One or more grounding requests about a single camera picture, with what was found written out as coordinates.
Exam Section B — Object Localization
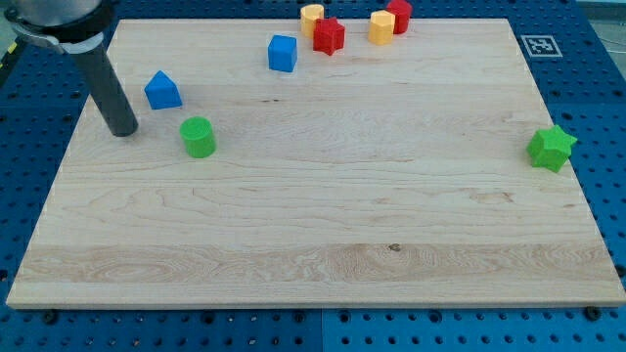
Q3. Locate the blue triangle block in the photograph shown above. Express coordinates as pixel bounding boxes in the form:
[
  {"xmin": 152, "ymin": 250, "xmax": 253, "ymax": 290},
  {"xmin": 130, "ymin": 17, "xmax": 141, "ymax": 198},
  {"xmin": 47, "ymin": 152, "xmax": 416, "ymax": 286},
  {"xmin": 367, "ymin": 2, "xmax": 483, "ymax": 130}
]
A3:
[{"xmin": 144, "ymin": 70, "xmax": 183, "ymax": 110}]

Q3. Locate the red star block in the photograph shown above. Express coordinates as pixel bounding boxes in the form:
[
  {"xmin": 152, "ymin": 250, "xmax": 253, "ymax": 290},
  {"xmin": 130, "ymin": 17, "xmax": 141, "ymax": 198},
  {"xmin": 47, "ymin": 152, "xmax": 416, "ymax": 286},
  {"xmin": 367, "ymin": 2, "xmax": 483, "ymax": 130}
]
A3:
[{"xmin": 313, "ymin": 17, "xmax": 345, "ymax": 56}]

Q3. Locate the red hexagon block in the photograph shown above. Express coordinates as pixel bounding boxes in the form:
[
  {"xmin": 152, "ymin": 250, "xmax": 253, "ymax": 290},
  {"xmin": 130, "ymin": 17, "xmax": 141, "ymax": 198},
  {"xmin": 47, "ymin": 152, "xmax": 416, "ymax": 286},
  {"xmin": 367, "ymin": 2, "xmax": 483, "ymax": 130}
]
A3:
[{"xmin": 385, "ymin": 0, "xmax": 413, "ymax": 34}]

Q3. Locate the yellow cylinder block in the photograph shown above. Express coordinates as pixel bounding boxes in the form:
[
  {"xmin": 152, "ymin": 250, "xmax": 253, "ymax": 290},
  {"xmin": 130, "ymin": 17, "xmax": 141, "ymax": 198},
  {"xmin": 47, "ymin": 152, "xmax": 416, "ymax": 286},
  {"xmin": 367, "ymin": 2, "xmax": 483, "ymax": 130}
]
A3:
[{"xmin": 299, "ymin": 4, "xmax": 325, "ymax": 38}]

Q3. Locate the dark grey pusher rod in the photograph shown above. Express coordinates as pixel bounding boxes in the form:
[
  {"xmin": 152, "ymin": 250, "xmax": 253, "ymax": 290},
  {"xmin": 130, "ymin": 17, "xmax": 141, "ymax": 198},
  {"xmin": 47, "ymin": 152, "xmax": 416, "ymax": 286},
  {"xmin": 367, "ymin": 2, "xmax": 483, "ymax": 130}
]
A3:
[{"xmin": 71, "ymin": 43, "xmax": 138, "ymax": 137}]

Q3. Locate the light wooden board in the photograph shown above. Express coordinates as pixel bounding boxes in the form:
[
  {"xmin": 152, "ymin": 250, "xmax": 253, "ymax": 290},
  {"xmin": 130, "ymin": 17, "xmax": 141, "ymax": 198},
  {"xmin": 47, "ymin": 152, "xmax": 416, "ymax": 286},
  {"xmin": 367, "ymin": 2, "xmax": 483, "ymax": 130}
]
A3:
[{"xmin": 7, "ymin": 19, "xmax": 625, "ymax": 310}]

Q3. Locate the green star block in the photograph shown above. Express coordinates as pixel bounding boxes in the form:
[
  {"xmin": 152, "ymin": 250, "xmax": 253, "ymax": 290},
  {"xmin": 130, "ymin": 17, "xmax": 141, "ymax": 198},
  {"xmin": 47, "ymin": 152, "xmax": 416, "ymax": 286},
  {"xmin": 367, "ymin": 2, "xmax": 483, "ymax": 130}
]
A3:
[{"xmin": 526, "ymin": 124, "xmax": 577, "ymax": 173}]

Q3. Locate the green cylinder block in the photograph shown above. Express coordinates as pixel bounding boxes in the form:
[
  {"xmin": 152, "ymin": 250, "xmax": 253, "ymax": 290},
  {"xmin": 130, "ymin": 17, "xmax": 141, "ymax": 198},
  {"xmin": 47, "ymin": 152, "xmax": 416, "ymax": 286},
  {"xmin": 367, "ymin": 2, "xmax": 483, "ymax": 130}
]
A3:
[{"xmin": 179, "ymin": 116, "xmax": 216, "ymax": 158}]

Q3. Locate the yellow hexagon block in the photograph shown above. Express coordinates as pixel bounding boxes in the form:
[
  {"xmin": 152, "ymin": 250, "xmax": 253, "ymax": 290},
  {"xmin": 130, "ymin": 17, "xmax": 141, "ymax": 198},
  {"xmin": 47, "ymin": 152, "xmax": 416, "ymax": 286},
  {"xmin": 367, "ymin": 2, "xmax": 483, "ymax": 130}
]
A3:
[{"xmin": 368, "ymin": 10, "xmax": 395, "ymax": 45}]

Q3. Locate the blue cube block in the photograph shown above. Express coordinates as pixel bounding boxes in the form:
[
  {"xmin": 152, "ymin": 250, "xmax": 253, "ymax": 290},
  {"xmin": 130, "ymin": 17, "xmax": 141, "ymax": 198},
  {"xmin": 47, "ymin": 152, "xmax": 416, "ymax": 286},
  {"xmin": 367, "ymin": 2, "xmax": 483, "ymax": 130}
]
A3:
[{"xmin": 268, "ymin": 35, "xmax": 297, "ymax": 72}]

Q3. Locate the white fiducial marker tag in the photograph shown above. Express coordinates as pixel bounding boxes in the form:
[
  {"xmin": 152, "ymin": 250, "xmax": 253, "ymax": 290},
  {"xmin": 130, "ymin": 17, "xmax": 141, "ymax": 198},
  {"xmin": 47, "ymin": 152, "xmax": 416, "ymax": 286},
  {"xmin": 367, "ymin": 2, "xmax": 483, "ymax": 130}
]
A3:
[{"xmin": 520, "ymin": 34, "xmax": 562, "ymax": 58}]

